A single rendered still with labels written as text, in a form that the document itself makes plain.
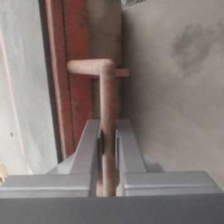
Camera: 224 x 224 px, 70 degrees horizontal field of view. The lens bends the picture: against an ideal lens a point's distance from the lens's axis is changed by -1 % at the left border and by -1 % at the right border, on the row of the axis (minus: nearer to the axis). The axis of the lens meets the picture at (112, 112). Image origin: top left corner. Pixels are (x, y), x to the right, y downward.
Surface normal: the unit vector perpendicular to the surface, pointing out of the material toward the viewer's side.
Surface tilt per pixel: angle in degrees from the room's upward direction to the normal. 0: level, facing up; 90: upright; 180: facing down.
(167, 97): 0
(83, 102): 90
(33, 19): 0
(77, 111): 90
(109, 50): 87
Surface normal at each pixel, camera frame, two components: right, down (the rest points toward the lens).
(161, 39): -0.76, 0.20
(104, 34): 0.46, 0.25
